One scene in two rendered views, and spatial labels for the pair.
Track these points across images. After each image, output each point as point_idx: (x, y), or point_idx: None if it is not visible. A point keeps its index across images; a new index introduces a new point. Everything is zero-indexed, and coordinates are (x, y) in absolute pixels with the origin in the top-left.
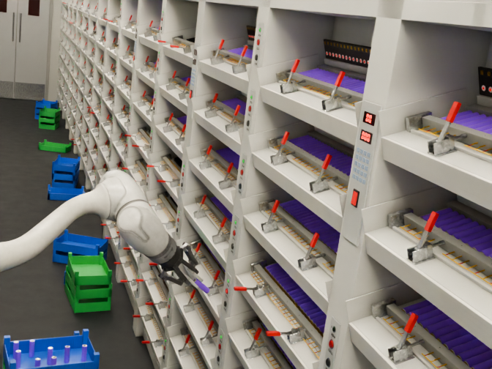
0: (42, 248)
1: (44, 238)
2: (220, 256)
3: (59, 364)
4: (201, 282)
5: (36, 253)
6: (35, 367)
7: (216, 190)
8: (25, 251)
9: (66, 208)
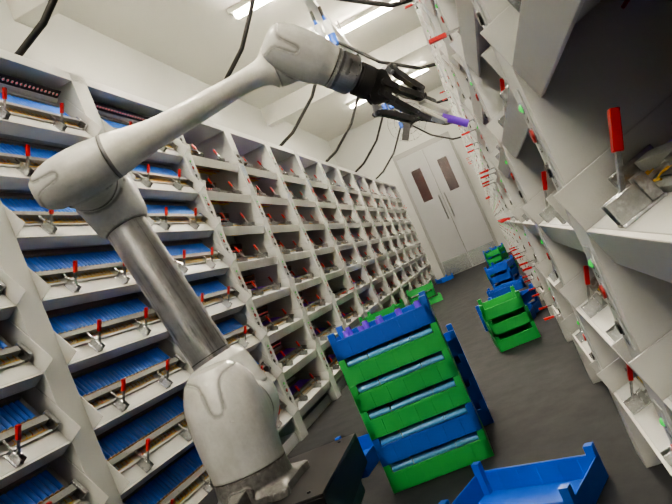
0: (191, 114)
1: (188, 104)
2: (468, 79)
3: (382, 322)
4: (452, 115)
5: (184, 120)
6: (356, 333)
7: (443, 27)
8: (164, 118)
9: (222, 80)
